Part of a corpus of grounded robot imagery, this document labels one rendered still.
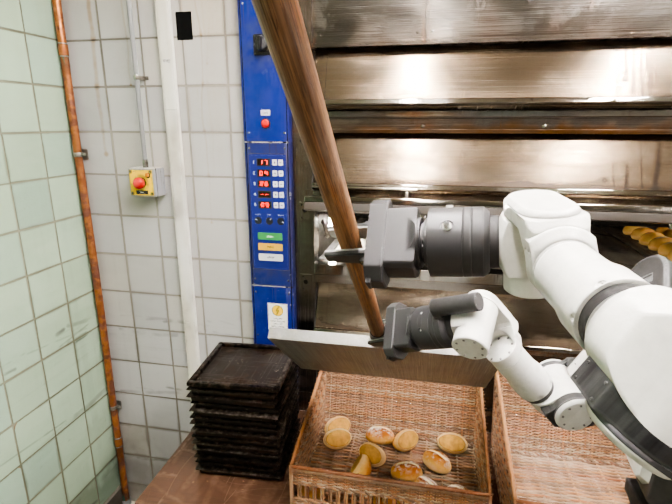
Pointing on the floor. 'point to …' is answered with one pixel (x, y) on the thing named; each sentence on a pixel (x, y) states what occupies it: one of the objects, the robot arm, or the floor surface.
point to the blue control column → (268, 100)
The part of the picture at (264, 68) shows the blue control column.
